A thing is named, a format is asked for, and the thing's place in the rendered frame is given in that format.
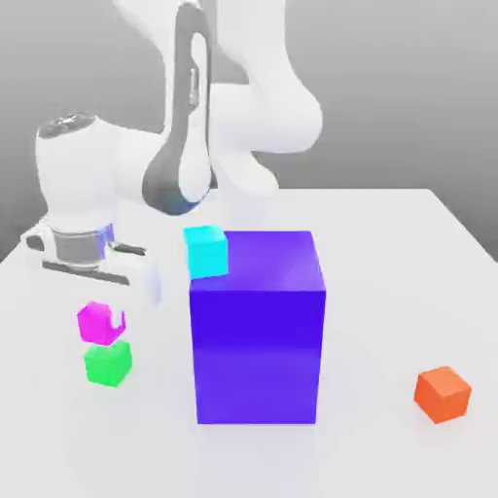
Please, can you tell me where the small cyan cube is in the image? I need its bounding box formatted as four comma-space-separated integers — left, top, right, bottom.
182, 224, 230, 280

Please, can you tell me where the small orange cube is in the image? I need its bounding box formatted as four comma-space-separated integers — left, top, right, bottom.
412, 365, 474, 425

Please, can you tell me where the small magenta cube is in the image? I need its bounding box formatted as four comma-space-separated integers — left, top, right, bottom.
76, 300, 127, 347

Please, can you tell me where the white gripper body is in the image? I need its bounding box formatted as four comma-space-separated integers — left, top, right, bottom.
40, 251, 162, 311

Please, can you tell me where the large blue box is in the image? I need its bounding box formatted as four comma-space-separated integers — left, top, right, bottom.
189, 230, 327, 426

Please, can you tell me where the small green cube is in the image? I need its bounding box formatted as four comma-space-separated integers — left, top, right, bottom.
84, 340, 133, 389

